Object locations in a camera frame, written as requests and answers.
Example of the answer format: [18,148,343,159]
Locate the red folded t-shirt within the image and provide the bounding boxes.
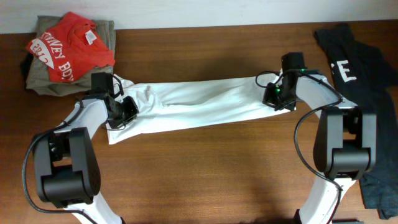
[26,12,115,83]

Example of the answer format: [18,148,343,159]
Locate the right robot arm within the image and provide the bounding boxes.
[263,69,377,223]

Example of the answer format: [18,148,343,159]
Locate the dark navy garment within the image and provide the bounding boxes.
[314,24,397,220]

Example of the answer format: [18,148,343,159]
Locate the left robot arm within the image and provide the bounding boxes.
[29,94,139,223]

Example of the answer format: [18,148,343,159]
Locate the white t-shirt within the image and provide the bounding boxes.
[108,77,288,144]

